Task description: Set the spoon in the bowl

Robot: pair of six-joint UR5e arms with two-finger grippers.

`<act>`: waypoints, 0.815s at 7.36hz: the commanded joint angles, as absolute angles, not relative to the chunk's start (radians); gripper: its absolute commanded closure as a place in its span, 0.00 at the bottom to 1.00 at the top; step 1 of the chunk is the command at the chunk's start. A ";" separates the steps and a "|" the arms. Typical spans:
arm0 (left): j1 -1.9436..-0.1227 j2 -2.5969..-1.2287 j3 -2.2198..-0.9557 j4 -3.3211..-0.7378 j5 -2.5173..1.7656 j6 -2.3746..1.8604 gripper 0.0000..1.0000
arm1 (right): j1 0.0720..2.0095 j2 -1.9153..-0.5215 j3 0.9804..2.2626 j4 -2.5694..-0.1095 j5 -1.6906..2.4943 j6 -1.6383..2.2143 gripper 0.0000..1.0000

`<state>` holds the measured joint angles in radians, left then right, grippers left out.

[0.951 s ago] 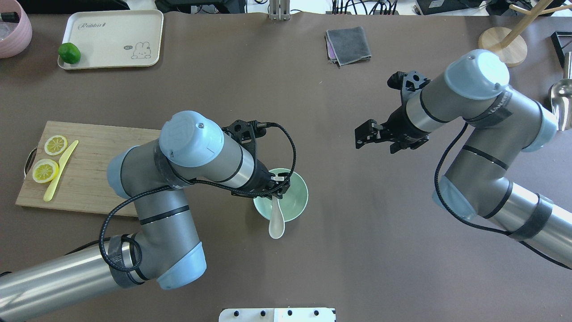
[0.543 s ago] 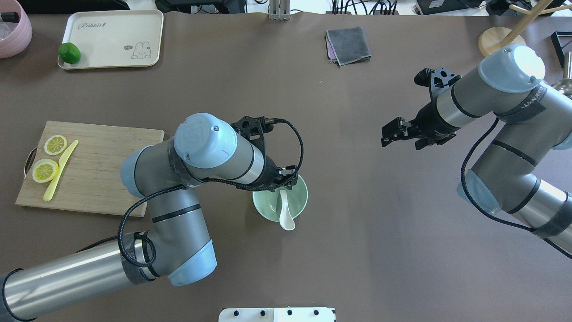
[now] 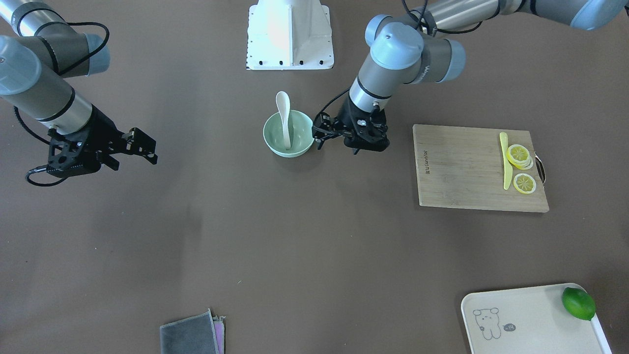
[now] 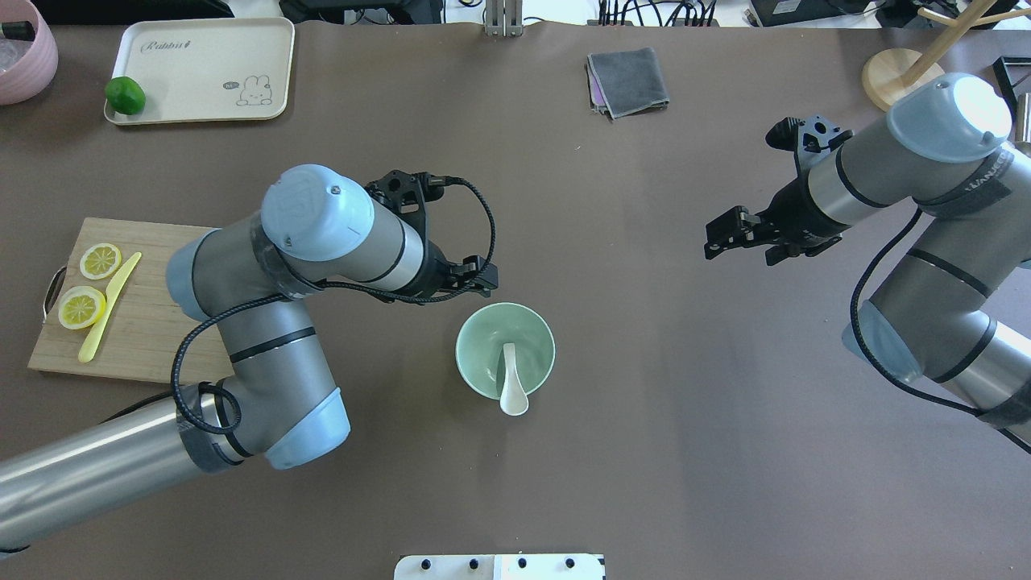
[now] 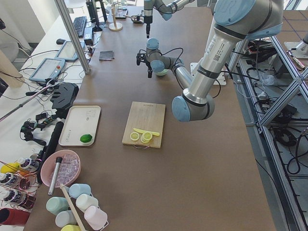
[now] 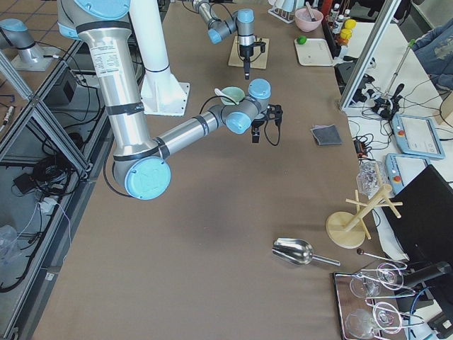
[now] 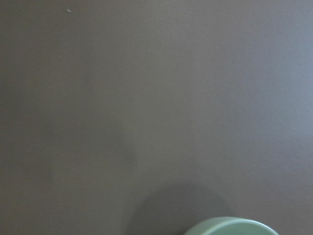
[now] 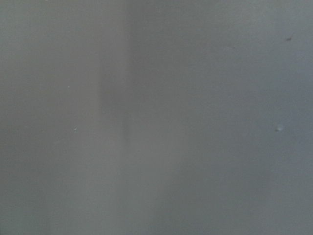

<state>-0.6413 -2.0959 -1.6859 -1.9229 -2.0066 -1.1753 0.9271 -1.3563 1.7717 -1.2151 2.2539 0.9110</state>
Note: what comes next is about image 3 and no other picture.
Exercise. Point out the bamboo cutting board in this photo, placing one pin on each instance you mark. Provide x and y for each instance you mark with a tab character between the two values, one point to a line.
463	167

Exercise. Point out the grey folded cloth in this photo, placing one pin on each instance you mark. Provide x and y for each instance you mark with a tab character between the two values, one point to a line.
200	334

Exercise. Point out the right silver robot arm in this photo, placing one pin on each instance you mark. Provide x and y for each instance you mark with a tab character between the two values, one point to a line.
35	65

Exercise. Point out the white plastic spoon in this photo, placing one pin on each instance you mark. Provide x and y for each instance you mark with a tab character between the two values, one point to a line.
283	106

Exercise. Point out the green lime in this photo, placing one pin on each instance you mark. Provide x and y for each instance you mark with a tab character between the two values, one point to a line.
578	303

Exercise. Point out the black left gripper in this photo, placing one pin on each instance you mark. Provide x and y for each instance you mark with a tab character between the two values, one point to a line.
348	117

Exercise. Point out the lemon slice far side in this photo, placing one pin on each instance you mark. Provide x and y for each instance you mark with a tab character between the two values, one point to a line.
519	156

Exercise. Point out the lemon slice near handle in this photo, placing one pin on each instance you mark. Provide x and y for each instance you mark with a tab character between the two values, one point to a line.
524	183

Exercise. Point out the green ceramic bowl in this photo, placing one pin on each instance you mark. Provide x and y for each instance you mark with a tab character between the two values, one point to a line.
300	130

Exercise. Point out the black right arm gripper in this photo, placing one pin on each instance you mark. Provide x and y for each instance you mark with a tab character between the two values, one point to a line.
104	129

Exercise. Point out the cream rabbit tray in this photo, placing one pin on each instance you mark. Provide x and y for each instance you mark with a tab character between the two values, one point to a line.
529	320

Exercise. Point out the yellow plastic knife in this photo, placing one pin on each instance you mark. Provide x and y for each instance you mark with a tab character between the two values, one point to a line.
507	166

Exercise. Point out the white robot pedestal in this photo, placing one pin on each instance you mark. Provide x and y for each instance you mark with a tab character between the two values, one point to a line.
289	35

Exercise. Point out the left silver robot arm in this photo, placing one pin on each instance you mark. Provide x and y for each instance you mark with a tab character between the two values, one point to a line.
413	49

